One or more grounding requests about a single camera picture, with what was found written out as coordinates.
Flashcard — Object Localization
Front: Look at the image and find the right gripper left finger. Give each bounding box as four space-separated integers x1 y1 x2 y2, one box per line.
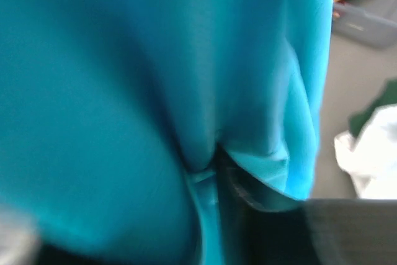
0 202 94 265

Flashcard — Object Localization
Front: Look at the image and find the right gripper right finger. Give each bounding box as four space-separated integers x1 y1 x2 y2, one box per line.
216 150 396 265

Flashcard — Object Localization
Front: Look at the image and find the blue cloth garment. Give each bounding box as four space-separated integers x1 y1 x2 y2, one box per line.
1 0 332 264

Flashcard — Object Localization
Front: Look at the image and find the white and green shirt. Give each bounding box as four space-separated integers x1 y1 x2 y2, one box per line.
334 79 396 200

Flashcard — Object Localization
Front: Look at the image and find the clear plastic bin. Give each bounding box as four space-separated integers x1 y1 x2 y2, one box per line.
332 0 396 48

